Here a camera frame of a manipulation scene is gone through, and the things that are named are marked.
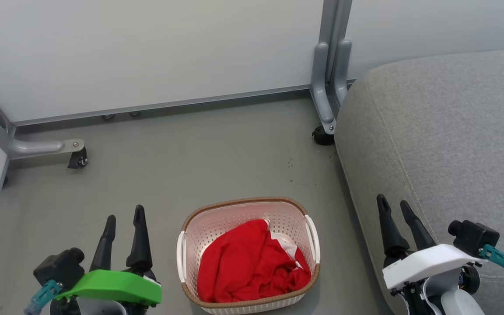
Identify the grey fabric sofa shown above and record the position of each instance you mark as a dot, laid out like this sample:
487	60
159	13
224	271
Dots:
453	131

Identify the teal right camera connector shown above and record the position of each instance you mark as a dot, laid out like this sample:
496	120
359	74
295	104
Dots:
499	258

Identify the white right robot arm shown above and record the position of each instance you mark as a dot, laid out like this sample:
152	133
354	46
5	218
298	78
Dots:
457	302

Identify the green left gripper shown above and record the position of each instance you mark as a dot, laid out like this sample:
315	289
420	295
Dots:
112	286

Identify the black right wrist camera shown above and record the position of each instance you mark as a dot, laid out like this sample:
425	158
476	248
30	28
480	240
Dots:
475	236

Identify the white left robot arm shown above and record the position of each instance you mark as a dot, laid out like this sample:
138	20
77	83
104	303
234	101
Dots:
99	309

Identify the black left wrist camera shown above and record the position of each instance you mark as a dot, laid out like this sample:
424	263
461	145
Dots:
59	267

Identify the red cloth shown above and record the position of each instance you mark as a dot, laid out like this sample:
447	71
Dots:
247	267

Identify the black caster wheel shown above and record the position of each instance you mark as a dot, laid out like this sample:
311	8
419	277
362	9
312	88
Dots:
78	158
322	136

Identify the teal camera connector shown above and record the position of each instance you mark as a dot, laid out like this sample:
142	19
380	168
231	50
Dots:
499	258
42	297

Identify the grey partition bottom rail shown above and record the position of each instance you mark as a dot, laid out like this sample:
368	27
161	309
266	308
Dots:
169	106

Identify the grey partition foot bracket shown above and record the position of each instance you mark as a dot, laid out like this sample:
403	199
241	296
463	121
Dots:
24	146

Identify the teal left camera connector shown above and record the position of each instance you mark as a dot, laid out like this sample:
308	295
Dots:
42	297

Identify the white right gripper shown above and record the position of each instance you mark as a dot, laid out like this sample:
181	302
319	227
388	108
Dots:
431	262

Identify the white perforated laundry basket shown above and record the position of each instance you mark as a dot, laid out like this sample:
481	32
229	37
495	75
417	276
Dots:
243	210

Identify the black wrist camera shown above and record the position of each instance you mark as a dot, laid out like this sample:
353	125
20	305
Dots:
475	236
59	267

